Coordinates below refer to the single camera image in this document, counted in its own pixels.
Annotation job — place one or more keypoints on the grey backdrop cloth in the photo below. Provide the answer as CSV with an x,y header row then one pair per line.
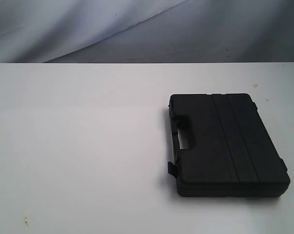
x,y
146,31

